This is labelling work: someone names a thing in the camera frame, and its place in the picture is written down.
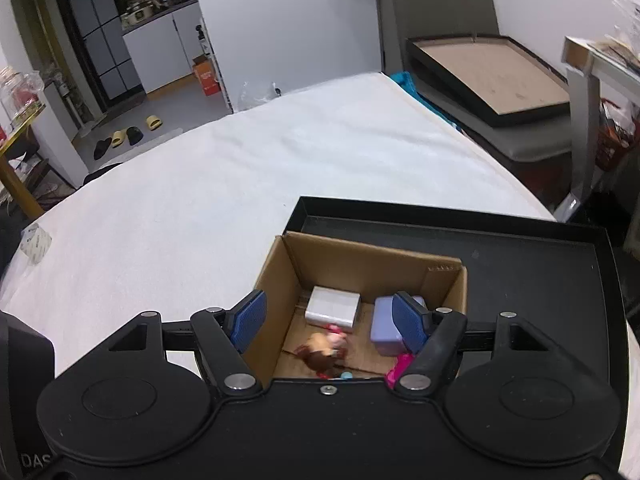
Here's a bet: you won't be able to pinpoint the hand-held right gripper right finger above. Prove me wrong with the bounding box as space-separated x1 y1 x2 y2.
392 290 556 394

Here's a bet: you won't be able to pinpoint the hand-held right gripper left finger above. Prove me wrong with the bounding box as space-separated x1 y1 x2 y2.
100 289 269 396

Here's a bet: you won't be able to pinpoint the purple toy block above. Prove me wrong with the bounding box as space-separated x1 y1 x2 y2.
370 295 429 357

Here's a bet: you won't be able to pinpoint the pink toy figure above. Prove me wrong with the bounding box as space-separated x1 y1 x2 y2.
385 352 416 389

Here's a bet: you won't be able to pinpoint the brown cardboard box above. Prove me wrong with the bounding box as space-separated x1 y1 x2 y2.
240 232 469 382

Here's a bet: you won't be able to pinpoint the brown-haired doll figurine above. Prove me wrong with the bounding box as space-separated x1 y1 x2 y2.
294 325 351 380

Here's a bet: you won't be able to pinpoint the white cube block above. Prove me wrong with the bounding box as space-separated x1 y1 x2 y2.
304 285 362 334

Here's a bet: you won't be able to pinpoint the black shallow tray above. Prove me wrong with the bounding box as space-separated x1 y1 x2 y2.
282 196 629 413

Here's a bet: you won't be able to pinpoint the white paper packet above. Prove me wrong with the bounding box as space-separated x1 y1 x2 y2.
19 223 53 265

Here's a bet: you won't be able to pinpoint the crumpled clear plastic bag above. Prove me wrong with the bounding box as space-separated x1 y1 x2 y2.
235 80 284 114

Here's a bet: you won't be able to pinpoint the gold-framed side table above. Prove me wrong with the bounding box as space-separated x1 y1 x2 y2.
0 105 52 221

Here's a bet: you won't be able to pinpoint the teal blue cloth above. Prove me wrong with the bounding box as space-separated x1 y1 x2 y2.
389 71 426 106

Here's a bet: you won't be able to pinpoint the orange cardboard box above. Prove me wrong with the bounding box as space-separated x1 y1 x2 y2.
192 55 222 97

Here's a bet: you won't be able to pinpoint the black tray with brown base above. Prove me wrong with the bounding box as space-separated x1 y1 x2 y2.
405 34 572 129

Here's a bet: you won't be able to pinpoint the white cabinet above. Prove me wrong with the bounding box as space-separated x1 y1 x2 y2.
121 2 204 95

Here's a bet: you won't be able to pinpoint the clear glass jar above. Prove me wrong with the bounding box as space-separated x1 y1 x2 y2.
0 66 44 122

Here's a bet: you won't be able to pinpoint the dark glass-panel door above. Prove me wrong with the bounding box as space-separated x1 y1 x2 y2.
50 0 146 112

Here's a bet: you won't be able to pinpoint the clear plastic bags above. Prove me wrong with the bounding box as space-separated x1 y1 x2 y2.
607 0 640 42

